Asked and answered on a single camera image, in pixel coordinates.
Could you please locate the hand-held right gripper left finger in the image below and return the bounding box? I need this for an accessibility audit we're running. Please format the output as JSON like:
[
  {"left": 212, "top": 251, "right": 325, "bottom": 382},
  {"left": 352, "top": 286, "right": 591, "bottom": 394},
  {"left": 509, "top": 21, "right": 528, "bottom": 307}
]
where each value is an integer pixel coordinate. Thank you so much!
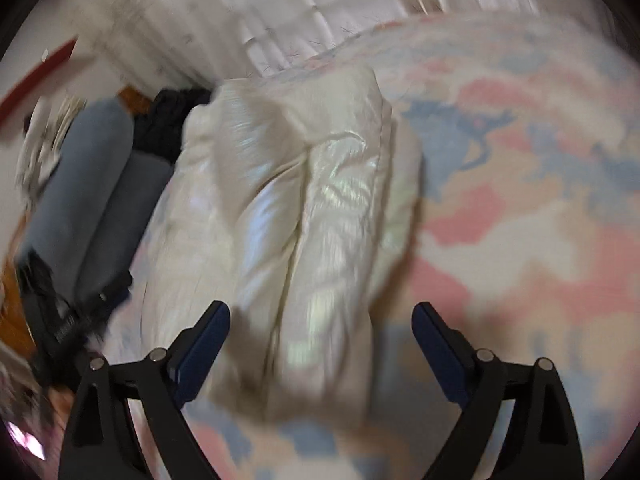
[{"left": 58, "top": 301, "right": 232, "bottom": 480}]

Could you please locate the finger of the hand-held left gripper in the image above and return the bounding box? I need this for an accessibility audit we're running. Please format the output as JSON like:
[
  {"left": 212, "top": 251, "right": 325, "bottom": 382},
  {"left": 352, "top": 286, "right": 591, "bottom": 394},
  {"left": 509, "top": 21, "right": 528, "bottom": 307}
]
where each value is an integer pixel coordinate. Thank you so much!
[{"left": 75, "top": 270, "right": 135, "bottom": 348}]

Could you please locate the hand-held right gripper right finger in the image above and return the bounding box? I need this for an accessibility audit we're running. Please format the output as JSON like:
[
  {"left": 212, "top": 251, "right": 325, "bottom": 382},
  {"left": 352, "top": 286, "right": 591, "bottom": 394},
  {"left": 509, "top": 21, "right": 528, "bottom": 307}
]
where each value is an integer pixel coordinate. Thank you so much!
[{"left": 411, "top": 302, "right": 586, "bottom": 480}]

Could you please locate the large blue pillow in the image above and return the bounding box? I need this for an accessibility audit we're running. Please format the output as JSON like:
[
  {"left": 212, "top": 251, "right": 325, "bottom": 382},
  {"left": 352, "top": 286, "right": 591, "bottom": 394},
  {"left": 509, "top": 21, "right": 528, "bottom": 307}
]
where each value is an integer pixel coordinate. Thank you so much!
[{"left": 27, "top": 99, "right": 135, "bottom": 286}]

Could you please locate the white crumpled cloth pile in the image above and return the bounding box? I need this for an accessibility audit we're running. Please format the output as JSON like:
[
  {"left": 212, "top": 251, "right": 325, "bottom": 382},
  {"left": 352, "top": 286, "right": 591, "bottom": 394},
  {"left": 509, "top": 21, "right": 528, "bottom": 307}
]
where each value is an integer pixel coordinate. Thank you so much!
[{"left": 14, "top": 94, "right": 88, "bottom": 203}]

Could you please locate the black cloth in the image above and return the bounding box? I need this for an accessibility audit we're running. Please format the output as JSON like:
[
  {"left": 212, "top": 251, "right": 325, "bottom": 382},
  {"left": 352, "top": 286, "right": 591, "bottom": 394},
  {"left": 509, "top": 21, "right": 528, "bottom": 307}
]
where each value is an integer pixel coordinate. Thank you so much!
[{"left": 131, "top": 86, "right": 215, "bottom": 165}]

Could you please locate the pastel patterned bed cover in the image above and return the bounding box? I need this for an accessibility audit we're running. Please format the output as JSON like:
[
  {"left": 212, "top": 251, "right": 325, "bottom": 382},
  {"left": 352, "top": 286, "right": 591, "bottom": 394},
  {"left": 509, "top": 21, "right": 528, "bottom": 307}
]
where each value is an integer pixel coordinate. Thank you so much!
[{"left": 100, "top": 12, "right": 640, "bottom": 480}]

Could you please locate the white sheer curtain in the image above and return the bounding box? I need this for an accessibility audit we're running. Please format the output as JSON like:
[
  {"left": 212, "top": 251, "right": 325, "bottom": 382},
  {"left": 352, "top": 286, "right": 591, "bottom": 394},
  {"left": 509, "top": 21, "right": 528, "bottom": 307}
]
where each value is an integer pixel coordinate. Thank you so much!
[{"left": 75, "top": 0, "right": 543, "bottom": 93}]

